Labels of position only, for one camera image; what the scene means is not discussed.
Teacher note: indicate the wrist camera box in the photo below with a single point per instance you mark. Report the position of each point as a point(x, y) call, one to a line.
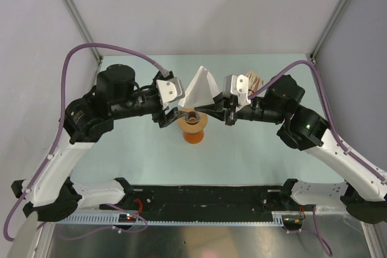
point(237, 86)
point(170, 89)

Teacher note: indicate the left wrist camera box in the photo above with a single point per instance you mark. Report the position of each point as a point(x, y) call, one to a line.
point(170, 89)

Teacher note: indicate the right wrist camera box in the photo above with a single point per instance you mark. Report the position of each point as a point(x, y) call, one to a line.
point(237, 86)

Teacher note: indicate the orange carafe with wooden collar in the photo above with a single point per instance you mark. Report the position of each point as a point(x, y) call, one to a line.
point(193, 134)

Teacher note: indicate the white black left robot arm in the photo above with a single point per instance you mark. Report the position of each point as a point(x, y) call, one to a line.
point(116, 95)

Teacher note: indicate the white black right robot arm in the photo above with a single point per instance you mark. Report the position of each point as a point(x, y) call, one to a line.
point(361, 194)

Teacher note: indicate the white slotted cable duct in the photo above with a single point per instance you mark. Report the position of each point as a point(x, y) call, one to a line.
point(94, 218)

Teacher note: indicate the right grey frame post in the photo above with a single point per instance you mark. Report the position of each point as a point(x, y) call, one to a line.
point(329, 27)

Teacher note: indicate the grey aluminium frame rail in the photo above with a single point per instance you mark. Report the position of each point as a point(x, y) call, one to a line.
point(73, 11)

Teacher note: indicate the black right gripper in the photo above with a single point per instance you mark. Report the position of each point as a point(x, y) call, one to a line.
point(222, 109)

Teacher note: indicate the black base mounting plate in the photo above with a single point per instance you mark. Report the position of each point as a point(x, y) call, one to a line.
point(209, 203)

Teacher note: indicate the white paper coffee filter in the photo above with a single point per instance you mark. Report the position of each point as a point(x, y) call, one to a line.
point(201, 90)

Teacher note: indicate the orange coffee filter package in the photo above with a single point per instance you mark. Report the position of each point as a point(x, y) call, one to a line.
point(255, 81)

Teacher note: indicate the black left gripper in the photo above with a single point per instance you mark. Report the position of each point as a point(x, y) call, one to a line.
point(164, 120)

